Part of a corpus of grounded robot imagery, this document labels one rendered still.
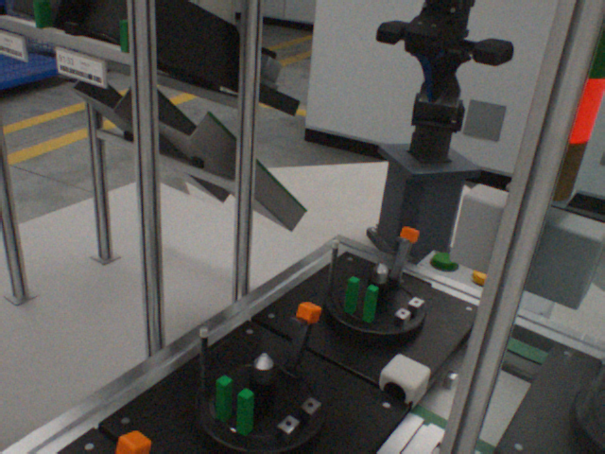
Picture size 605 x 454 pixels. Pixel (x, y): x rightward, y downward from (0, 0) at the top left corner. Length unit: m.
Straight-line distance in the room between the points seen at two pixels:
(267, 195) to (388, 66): 3.07
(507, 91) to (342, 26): 1.10
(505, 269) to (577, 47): 0.19
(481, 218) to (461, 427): 0.22
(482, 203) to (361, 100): 3.51
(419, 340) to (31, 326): 0.58
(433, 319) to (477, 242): 0.30
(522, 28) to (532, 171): 3.23
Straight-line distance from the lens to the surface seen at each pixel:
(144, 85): 0.65
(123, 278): 1.09
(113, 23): 0.75
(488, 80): 3.79
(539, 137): 0.49
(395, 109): 3.97
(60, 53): 0.75
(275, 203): 0.92
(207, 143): 0.80
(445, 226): 1.18
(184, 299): 1.03
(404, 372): 0.72
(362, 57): 3.98
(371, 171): 1.59
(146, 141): 0.66
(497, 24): 3.74
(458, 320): 0.86
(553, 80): 0.48
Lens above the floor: 1.45
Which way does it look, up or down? 28 degrees down
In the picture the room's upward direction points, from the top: 5 degrees clockwise
